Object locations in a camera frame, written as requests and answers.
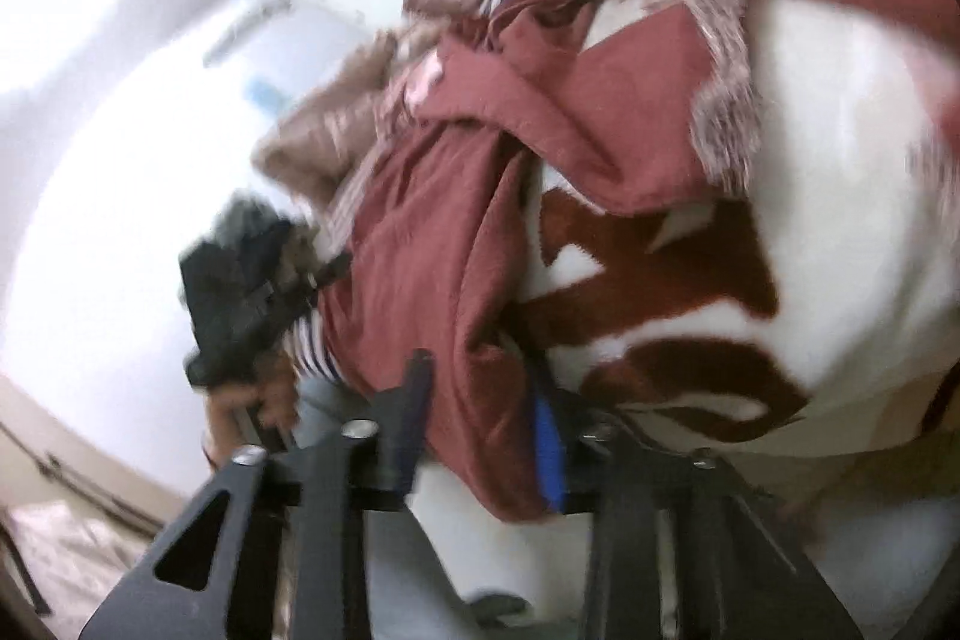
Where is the pink striped duvet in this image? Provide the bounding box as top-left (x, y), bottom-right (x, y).
top-left (251, 0), bottom-right (451, 214)

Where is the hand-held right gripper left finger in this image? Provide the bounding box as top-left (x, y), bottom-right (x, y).
top-left (79, 347), bottom-right (434, 640)

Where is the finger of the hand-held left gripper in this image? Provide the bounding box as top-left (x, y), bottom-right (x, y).
top-left (285, 248), bottom-right (353, 333)

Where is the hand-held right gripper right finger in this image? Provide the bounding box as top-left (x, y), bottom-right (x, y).
top-left (525, 370), bottom-right (863, 640)

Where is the light blue wall poster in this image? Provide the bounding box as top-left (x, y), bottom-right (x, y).
top-left (246, 74), bottom-right (290, 107)

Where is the dark red garment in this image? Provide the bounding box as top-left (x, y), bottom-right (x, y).
top-left (322, 0), bottom-right (960, 525)

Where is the person's left hand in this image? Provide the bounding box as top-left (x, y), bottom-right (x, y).
top-left (202, 347), bottom-right (301, 462)

